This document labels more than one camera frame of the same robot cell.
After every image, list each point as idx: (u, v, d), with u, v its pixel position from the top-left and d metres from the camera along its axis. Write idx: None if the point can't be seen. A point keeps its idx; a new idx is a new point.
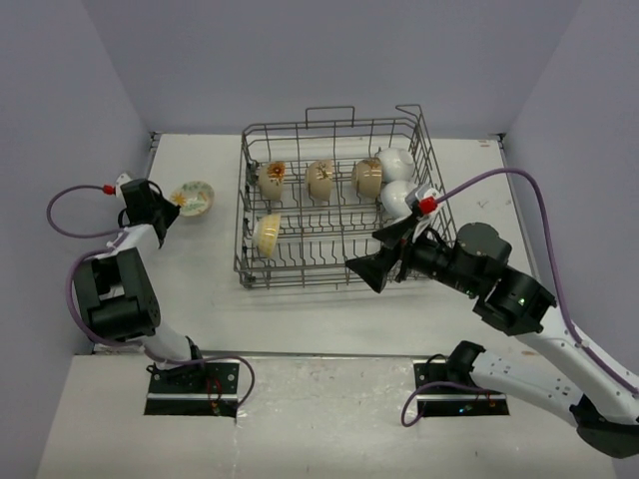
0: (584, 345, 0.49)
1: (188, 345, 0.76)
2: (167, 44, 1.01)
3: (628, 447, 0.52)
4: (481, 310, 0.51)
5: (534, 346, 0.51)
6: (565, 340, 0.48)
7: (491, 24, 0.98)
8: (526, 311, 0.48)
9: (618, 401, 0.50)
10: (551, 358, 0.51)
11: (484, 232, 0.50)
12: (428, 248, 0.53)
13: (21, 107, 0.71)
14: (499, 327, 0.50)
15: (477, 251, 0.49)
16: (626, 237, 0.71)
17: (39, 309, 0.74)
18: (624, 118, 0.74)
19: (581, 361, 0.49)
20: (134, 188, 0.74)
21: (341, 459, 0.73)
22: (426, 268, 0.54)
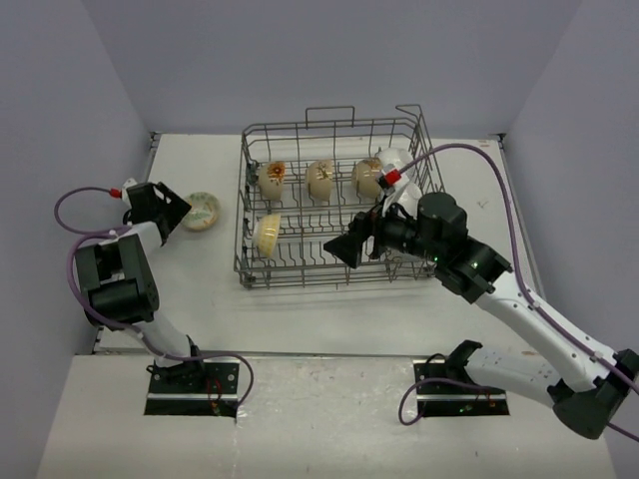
0: (533, 305, 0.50)
1: (188, 344, 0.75)
2: (164, 42, 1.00)
3: (595, 420, 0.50)
4: (441, 275, 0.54)
5: (489, 308, 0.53)
6: (517, 300, 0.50)
7: (492, 22, 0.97)
8: (479, 274, 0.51)
9: (574, 364, 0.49)
10: (507, 321, 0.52)
11: (443, 201, 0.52)
12: (396, 222, 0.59)
13: (20, 110, 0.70)
14: (457, 292, 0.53)
15: (431, 215, 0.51)
16: (625, 239, 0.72)
17: (41, 312, 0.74)
18: (622, 121, 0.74)
19: (530, 320, 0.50)
20: (140, 190, 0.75)
21: (341, 459, 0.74)
22: (394, 241, 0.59)
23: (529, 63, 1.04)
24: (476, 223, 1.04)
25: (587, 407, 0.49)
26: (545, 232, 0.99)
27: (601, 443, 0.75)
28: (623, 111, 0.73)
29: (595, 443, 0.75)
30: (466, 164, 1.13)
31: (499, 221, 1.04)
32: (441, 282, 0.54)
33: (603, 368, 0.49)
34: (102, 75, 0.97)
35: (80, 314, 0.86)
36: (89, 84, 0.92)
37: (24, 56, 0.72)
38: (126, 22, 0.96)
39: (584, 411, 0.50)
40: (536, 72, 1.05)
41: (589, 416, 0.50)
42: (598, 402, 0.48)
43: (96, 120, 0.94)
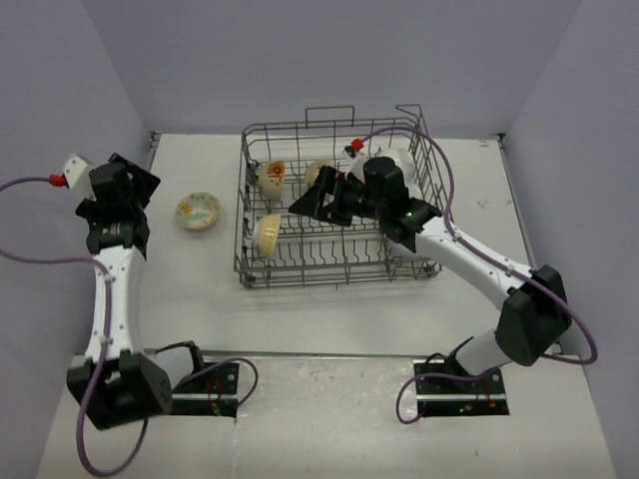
0: (453, 236, 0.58)
1: (188, 353, 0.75)
2: (164, 41, 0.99)
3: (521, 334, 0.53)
4: (384, 227, 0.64)
5: (426, 249, 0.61)
6: (440, 236, 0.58)
7: (492, 21, 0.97)
8: (413, 222, 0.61)
9: (492, 280, 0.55)
10: (441, 258, 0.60)
11: (382, 163, 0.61)
12: (349, 188, 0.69)
13: (18, 110, 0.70)
14: (397, 240, 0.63)
15: (372, 173, 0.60)
16: (624, 239, 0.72)
17: (40, 312, 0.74)
18: (621, 121, 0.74)
19: (452, 248, 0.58)
20: (106, 182, 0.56)
21: (341, 459, 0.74)
22: (350, 207, 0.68)
23: (529, 62, 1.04)
24: (476, 223, 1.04)
25: (510, 321, 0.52)
26: (545, 232, 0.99)
27: (601, 442, 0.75)
28: (622, 111, 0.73)
29: (594, 443, 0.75)
30: (465, 165, 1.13)
31: (500, 221, 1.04)
32: (386, 235, 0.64)
33: (521, 281, 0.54)
34: (101, 75, 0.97)
35: (80, 315, 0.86)
36: (88, 84, 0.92)
37: (23, 56, 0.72)
38: (124, 21, 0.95)
39: (512, 329, 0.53)
40: (536, 72, 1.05)
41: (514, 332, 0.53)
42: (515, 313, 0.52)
43: (97, 121, 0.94)
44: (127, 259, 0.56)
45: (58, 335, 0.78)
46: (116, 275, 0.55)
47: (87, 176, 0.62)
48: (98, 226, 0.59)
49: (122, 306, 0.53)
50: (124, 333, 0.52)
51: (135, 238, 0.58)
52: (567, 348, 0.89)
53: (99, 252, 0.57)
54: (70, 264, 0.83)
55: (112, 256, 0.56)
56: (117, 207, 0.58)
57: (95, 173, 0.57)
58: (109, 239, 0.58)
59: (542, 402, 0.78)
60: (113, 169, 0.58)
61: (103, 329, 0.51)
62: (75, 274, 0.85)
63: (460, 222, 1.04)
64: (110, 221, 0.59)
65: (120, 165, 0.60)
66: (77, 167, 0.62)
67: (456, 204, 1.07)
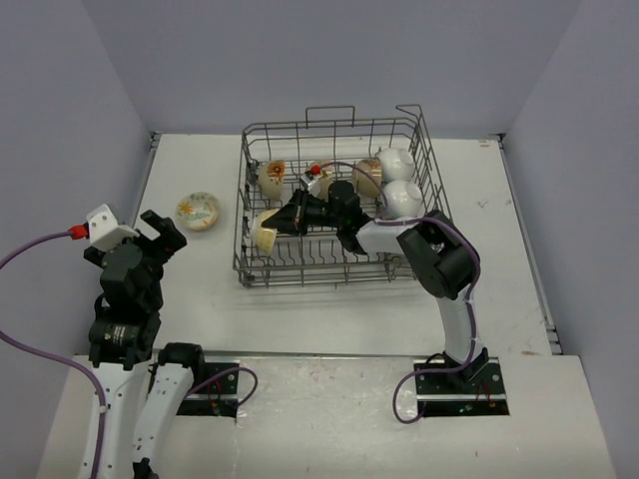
0: (376, 221, 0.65)
1: (183, 371, 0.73)
2: (162, 40, 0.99)
3: (418, 262, 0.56)
4: (341, 237, 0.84)
5: (372, 245, 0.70)
6: (367, 225, 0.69)
7: (492, 22, 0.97)
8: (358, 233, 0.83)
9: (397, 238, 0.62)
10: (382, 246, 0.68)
11: (345, 188, 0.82)
12: (312, 203, 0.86)
13: (16, 110, 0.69)
14: (348, 247, 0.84)
15: (334, 197, 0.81)
16: (624, 240, 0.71)
17: (40, 311, 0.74)
18: (621, 121, 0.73)
19: (373, 230, 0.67)
20: (115, 278, 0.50)
21: (340, 459, 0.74)
22: (313, 219, 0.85)
23: (529, 62, 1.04)
24: (476, 223, 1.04)
25: (410, 258, 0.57)
26: (545, 233, 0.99)
27: (601, 443, 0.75)
28: (623, 111, 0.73)
29: (594, 443, 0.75)
30: (465, 165, 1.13)
31: (499, 221, 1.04)
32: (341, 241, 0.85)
33: (414, 226, 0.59)
34: (101, 75, 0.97)
35: (80, 315, 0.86)
36: (88, 84, 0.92)
37: (21, 55, 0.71)
38: (124, 20, 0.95)
39: (417, 266, 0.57)
40: (536, 71, 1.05)
41: (415, 262, 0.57)
42: (410, 249, 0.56)
43: (96, 120, 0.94)
44: (124, 385, 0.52)
45: (58, 335, 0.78)
46: (112, 403, 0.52)
47: (114, 236, 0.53)
48: (105, 320, 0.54)
49: (112, 445, 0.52)
50: (109, 474, 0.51)
51: (138, 352, 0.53)
52: (567, 349, 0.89)
53: (99, 362, 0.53)
54: (70, 264, 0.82)
55: (109, 377, 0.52)
56: (128, 302, 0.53)
57: (108, 267, 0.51)
58: (111, 347, 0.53)
59: (543, 403, 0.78)
60: (128, 265, 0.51)
61: (91, 469, 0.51)
62: (76, 274, 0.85)
63: (460, 222, 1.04)
64: (116, 320, 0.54)
65: (137, 253, 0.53)
66: (107, 226, 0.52)
67: (456, 204, 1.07)
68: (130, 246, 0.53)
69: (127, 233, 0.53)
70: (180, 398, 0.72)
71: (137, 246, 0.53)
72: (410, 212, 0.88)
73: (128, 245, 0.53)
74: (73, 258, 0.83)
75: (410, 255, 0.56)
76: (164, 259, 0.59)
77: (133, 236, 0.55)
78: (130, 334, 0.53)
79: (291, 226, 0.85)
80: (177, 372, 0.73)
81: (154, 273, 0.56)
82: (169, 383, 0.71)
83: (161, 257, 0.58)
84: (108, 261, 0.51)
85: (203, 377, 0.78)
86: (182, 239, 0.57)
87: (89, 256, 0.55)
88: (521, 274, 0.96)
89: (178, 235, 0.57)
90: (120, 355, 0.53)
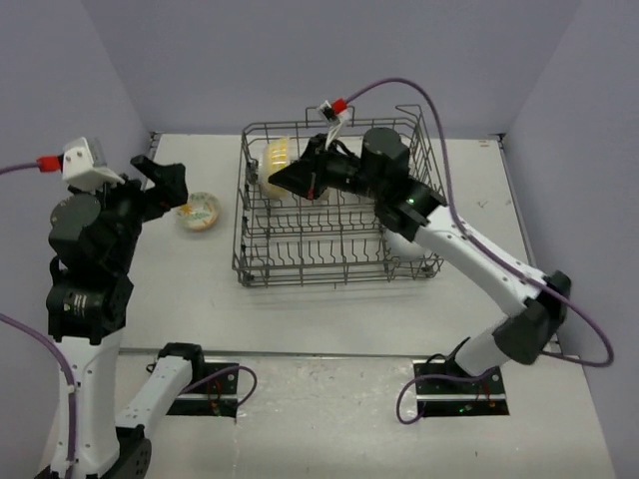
0: (468, 237, 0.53)
1: (187, 366, 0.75)
2: (161, 39, 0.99)
3: (519, 336, 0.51)
4: (381, 213, 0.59)
5: (428, 243, 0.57)
6: (450, 232, 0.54)
7: (492, 22, 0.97)
8: (415, 210, 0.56)
9: (506, 287, 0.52)
10: (451, 258, 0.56)
11: (389, 138, 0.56)
12: (335, 157, 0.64)
13: (15, 109, 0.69)
14: (393, 230, 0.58)
15: (376, 152, 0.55)
16: (626, 239, 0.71)
17: (37, 311, 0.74)
18: (622, 120, 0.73)
19: (462, 247, 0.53)
20: (69, 239, 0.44)
21: (340, 458, 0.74)
22: (334, 180, 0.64)
23: (529, 62, 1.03)
24: (476, 223, 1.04)
25: (518, 329, 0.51)
26: (545, 232, 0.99)
27: (601, 443, 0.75)
28: (624, 110, 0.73)
29: (594, 443, 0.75)
30: (465, 164, 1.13)
31: (499, 221, 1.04)
32: (381, 220, 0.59)
33: (537, 290, 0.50)
34: (100, 75, 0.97)
35: None
36: (87, 83, 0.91)
37: (20, 55, 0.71)
38: (123, 20, 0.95)
39: (516, 337, 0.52)
40: (537, 70, 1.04)
41: (518, 334, 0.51)
42: (529, 323, 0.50)
43: (96, 120, 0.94)
44: (92, 361, 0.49)
45: None
46: (81, 382, 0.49)
47: (87, 178, 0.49)
48: (65, 286, 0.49)
49: (87, 425, 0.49)
50: (89, 453, 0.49)
51: (104, 320, 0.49)
52: (567, 348, 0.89)
53: (61, 337, 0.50)
54: None
55: (77, 354, 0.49)
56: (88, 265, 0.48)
57: (60, 225, 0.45)
58: (72, 317, 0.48)
59: (542, 403, 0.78)
60: (83, 223, 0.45)
61: (67, 450, 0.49)
62: None
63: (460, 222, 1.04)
64: (75, 287, 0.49)
65: (96, 210, 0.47)
66: (80, 165, 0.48)
67: (456, 203, 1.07)
68: (86, 198, 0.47)
69: (103, 175, 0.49)
70: (177, 389, 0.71)
71: (94, 200, 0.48)
72: None
73: (85, 197, 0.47)
74: None
75: (521, 325, 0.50)
76: (149, 214, 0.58)
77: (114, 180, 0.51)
78: (93, 301, 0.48)
79: (307, 192, 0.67)
80: (179, 362, 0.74)
81: (139, 223, 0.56)
82: (169, 370, 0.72)
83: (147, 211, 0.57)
84: (59, 217, 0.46)
85: (201, 375, 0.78)
86: (175, 195, 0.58)
87: (72, 192, 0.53)
88: None
89: (172, 192, 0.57)
90: (86, 327, 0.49)
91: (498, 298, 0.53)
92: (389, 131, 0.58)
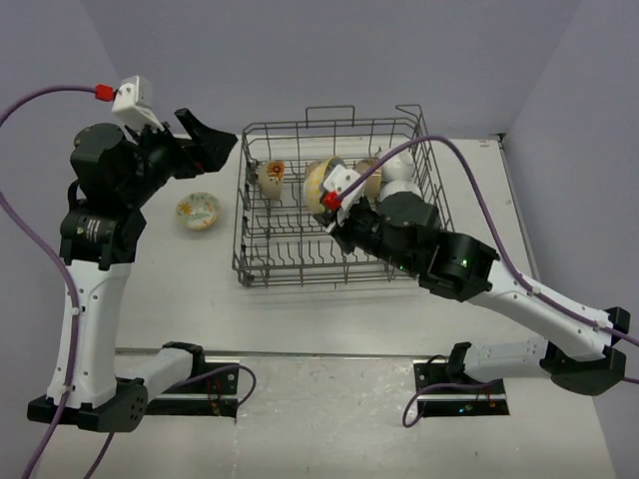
0: (536, 293, 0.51)
1: (190, 362, 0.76)
2: (160, 40, 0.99)
3: (600, 381, 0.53)
4: (427, 282, 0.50)
5: (490, 306, 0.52)
6: (516, 289, 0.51)
7: (491, 22, 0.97)
8: (471, 272, 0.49)
9: (581, 339, 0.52)
10: (512, 313, 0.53)
11: (412, 207, 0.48)
12: (360, 213, 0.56)
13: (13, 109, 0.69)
14: (450, 294, 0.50)
15: (403, 223, 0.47)
16: (626, 239, 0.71)
17: (36, 312, 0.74)
18: (621, 119, 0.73)
19: (532, 305, 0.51)
20: (88, 159, 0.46)
21: (341, 458, 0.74)
22: (362, 239, 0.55)
23: (529, 62, 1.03)
24: (476, 223, 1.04)
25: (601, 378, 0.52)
26: (545, 233, 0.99)
27: (602, 443, 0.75)
28: (623, 110, 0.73)
29: (595, 443, 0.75)
30: (465, 164, 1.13)
31: (499, 221, 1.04)
32: (428, 288, 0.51)
33: (605, 334, 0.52)
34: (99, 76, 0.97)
35: None
36: (86, 83, 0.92)
37: (19, 56, 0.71)
38: (122, 20, 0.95)
39: (593, 381, 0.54)
40: (537, 70, 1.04)
41: (598, 380, 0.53)
42: (612, 372, 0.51)
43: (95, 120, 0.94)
44: (99, 287, 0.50)
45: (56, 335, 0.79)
46: (86, 305, 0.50)
47: (135, 115, 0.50)
48: (80, 214, 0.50)
49: (88, 350, 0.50)
50: (86, 380, 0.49)
51: (115, 250, 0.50)
52: None
53: (71, 260, 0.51)
54: None
55: (84, 278, 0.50)
56: (104, 193, 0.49)
57: (82, 147, 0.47)
58: (84, 241, 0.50)
59: (542, 403, 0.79)
60: (105, 146, 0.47)
61: (65, 375, 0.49)
62: None
63: (460, 222, 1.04)
64: (90, 214, 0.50)
65: (118, 136, 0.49)
66: (126, 100, 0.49)
67: (456, 203, 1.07)
68: (111, 129, 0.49)
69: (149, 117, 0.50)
70: (179, 371, 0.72)
71: (119, 130, 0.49)
72: None
73: (111, 126, 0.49)
74: None
75: (605, 373, 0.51)
76: (181, 170, 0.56)
77: (158, 126, 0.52)
78: (106, 229, 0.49)
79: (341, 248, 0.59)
80: (180, 352, 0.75)
81: (169, 176, 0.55)
82: (171, 353, 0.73)
83: (180, 169, 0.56)
84: (81, 140, 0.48)
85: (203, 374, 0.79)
86: (213, 157, 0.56)
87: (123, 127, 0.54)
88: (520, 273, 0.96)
89: (208, 153, 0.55)
90: (98, 254, 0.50)
91: (564, 345, 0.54)
92: (407, 196, 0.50)
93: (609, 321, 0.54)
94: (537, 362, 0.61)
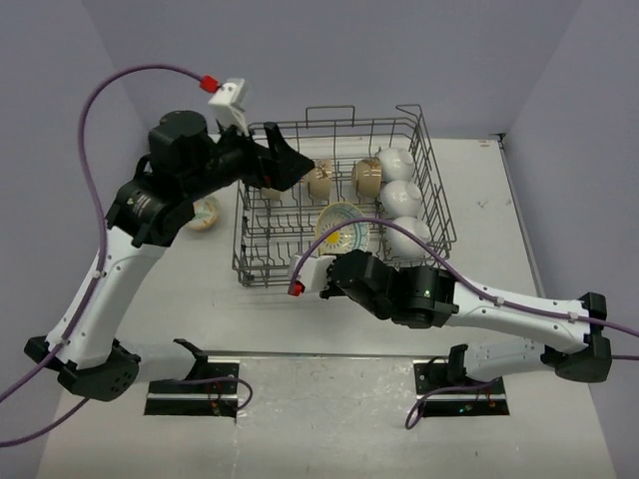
0: (502, 302, 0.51)
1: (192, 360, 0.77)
2: (161, 40, 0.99)
3: (593, 369, 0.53)
4: (402, 318, 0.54)
5: (462, 323, 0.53)
6: (483, 304, 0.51)
7: (492, 22, 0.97)
8: (435, 299, 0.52)
9: (560, 333, 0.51)
10: (486, 325, 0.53)
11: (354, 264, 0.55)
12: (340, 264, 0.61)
13: (14, 109, 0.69)
14: (425, 324, 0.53)
15: (348, 280, 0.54)
16: (626, 239, 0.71)
17: (37, 311, 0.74)
18: (621, 119, 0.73)
19: (500, 315, 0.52)
20: (162, 138, 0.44)
21: (341, 458, 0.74)
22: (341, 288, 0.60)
23: (529, 62, 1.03)
24: (475, 223, 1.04)
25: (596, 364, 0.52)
26: (545, 233, 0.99)
27: (601, 444, 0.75)
28: (623, 110, 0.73)
29: (594, 443, 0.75)
30: (465, 164, 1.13)
31: (499, 221, 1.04)
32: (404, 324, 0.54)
33: (583, 323, 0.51)
34: (100, 75, 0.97)
35: None
36: (87, 83, 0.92)
37: (21, 55, 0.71)
38: (123, 20, 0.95)
39: (589, 369, 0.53)
40: (537, 70, 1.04)
41: (590, 367, 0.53)
42: (598, 358, 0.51)
43: (96, 119, 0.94)
44: (124, 259, 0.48)
45: None
46: (106, 270, 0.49)
47: (228, 114, 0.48)
48: (138, 185, 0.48)
49: (92, 315, 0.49)
50: (80, 341, 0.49)
51: (152, 233, 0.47)
52: None
53: (113, 225, 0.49)
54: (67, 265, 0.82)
55: (117, 245, 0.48)
56: (165, 175, 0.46)
57: (165, 125, 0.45)
58: (129, 213, 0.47)
59: (542, 403, 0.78)
60: (184, 131, 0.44)
61: (66, 327, 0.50)
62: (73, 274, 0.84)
63: (460, 222, 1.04)
64: (145, 189, 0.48)
65: (199, 125, 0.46)
66: (225, 98, 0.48)
67: (456, 203, 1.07)
68: (198, 118, 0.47)
69: (238, 119, 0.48)
70: (179, 363, 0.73)
71: (205, 120, 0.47)
72: (408, 211, 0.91)
73: (199, 115, 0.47)
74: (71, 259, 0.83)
75: (592, 361, 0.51)
76: (250, 175, 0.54)
77: (246, 129, 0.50)
78: (152, 209, 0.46)
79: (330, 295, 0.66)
80: (183, 348, 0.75)
81: (236, 180, 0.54)
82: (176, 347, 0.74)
83: (250, 173, 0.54)
84: (169, 119, 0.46)
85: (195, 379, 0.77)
86: (282, 175, 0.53)
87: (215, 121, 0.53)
88: (520, 273, 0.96)
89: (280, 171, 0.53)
90: (136, 228, 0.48)
91: (546, 339, 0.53)
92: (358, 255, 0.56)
93: (584, 308, 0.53)
94: (539, 357, 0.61)
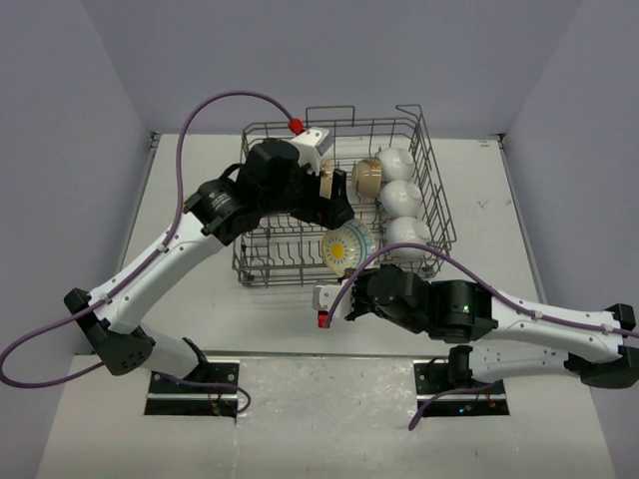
0: (539, 317, 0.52)
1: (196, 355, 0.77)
2: (161, 39, 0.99)
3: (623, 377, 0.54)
4: (437, 334, 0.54)
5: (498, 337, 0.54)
6: (521, 320, 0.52)
7: (492, 21, 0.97)
8: (475, 316, 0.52)
9: (595, 345, 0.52)
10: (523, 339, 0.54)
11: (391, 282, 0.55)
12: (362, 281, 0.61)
13: (16, 109, 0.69)
14: (463, 339, 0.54)
15: (389, 297, 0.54)
16: (626, 239, 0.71)
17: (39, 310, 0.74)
18: (621, 119, 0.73)
19: (538, 329, 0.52)
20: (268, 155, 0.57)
21: (340, 458, 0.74)
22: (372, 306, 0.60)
23: (529, 62, 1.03)
24: (476, 223, 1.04)
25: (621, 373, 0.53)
26: (545, 233, 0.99)
27: (602, 444, 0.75)
28: (623, 110, 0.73)
29: (595, 444, 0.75)
30: (465, 164, 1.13)
31: (499, 221, 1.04)
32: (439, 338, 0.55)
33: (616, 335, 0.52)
34: (101, 75, 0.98)
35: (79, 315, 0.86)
36: (88, 83, 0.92)
37: (22, 55, 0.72)
38: (124, 20, 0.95)
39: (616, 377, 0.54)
40: (537, 70, 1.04)
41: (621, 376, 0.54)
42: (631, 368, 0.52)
43: (96, 118, 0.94)
44: (189, 242, 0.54)
45: (58, 335, 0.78)
46: (169, 247, 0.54)
47: (306, 152, 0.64)
48: (220, 185, 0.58)
49: (143, 282, 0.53)
50: (122, 304, 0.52)
51: (222, 228, 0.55)
52: None
53: (189, 212, 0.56)
54: (69, 265, 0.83)
55: (187, 230, 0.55)
56: (251, 184, 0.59)
57: (269, 145, 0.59)
58: (208, 205, 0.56)
59: (542, 403, 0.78)
60: (283, 155, 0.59)
61: (114, 287, 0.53)
62: (74, 274, 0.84)
63: (461, 222, 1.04)
64: (226, 189, 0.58)
65: (292, 154, 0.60)
66: (308, 140, 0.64)
67: (457, 204, 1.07)
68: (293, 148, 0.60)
69: (312, 157, 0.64)
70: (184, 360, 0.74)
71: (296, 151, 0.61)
72: (408, 212, 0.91)
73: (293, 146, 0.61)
74: (72, 259, 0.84)
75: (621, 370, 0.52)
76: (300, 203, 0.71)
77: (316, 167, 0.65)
78: (228, 208, 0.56)
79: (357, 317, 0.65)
80: (189, 351, 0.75)
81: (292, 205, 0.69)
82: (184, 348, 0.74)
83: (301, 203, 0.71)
84: (270, 141, 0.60)
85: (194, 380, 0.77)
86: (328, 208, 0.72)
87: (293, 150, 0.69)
88: (520, 273, 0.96)
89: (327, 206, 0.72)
90: (209, 219, 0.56)
91: (580, 352, 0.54)
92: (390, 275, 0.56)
93: (615, 320, 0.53)
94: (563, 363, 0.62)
